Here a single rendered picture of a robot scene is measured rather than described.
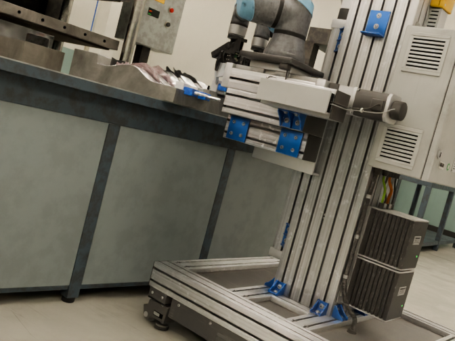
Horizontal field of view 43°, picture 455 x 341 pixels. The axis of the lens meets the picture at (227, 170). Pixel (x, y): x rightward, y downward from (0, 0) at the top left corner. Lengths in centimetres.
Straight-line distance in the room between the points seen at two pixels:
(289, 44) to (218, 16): 897
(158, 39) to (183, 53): 798
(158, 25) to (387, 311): 201
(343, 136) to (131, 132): 76
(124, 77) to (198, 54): 883
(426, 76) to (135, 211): 115
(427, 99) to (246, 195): 108
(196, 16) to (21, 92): 953
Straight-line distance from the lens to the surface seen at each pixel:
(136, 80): 219
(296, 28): 203
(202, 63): 1092
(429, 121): 187
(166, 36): 331
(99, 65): 230
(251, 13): 201
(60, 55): 209
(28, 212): 198
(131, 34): 301
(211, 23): 1102
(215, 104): 240
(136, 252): 230
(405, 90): 192
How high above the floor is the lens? 79
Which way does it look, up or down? 5 degrees down
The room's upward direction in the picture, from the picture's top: 15 degrees clockwise
